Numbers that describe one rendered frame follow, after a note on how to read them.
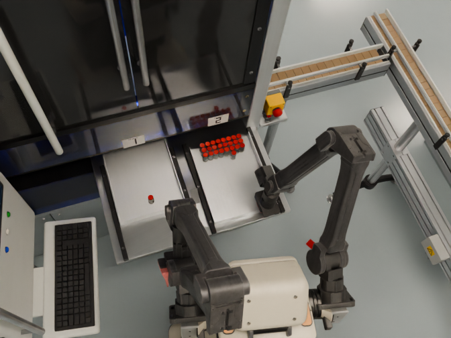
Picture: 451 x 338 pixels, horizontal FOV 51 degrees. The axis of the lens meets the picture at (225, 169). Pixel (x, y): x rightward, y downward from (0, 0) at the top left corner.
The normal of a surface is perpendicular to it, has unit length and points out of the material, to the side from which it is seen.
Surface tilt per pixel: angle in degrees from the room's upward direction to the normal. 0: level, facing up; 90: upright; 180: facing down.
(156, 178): 0
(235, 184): 0
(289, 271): 42
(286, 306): 48
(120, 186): 0
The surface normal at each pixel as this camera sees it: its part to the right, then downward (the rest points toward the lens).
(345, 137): 0.26, -0.62
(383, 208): 0.07, -0.44
